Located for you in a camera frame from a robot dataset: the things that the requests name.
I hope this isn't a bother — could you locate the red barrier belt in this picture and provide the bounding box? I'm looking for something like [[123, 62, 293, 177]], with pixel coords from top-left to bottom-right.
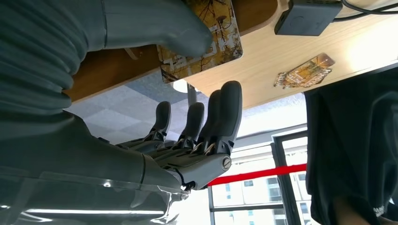
[[207, 164, 307, 187]]

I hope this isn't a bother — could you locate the white building outside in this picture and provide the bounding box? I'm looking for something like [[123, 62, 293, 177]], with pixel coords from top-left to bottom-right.
[[211, 173, 312, 225]]

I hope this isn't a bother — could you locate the black window frame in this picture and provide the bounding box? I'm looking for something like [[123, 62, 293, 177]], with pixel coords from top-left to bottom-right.
[[207, 130, 308, 225]]

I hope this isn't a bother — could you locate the light wood desk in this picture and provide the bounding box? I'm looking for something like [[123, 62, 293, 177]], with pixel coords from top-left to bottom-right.
[[185, 0, 398, 109]]

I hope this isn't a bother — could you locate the black docking hub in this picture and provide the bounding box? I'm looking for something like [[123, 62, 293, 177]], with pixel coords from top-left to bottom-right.
[[274, 0, 343, 37]]

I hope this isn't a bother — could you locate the black hub cable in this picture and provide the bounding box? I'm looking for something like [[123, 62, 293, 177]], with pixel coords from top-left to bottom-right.
[[333, 3, 398, 22]]

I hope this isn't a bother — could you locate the person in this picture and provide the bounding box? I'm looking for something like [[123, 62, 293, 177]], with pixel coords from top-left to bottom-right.
[[304, 67, 398, 225]]

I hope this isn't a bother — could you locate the wooden card holder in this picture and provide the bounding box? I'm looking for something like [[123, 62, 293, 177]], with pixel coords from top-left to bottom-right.
[[63, 0, 278, 103]]

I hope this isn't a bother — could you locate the chrome stanchion post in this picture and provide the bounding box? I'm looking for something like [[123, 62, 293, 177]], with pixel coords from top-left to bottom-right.
[[172, 79, 199, 108]]

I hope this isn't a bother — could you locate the black laptop power cable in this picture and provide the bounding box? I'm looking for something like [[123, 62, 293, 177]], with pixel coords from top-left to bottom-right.
[[340, 0, 398, 15]]

